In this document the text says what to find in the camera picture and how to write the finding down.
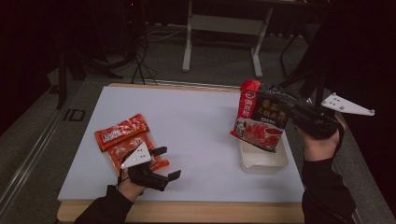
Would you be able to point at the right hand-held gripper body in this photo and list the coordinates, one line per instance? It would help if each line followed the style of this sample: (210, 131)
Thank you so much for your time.
(342, 105)

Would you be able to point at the red and black sauce packet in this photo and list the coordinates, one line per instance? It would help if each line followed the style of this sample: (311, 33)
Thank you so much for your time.
(261, 118)

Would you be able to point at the person's right hand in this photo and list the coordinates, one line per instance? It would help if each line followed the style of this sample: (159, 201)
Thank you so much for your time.
(320, 149)

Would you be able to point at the white metal desk frame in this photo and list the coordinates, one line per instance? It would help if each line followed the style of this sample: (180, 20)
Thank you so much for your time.
(186, 46)

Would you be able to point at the wooden table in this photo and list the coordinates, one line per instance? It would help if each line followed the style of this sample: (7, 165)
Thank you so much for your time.
(186, 212)

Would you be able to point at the orange snack packet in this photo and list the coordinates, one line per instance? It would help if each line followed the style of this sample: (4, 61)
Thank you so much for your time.
(121, 132)

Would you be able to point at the white table mat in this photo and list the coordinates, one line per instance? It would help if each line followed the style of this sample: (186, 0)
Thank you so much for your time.
(186, 124)

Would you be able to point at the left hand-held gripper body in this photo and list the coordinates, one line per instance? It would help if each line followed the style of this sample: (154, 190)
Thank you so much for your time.
(137, 157)

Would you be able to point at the white compartment container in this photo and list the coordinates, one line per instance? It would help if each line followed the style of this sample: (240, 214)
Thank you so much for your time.
(264, 161)

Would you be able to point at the black chair legs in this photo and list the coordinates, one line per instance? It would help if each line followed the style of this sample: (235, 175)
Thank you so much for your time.
(313, 82)

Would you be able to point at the black metal stand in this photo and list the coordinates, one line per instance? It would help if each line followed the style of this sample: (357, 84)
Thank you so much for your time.
(62, 84)

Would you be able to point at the person's left hand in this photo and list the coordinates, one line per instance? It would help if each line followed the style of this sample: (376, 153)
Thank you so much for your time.
(129, 189)

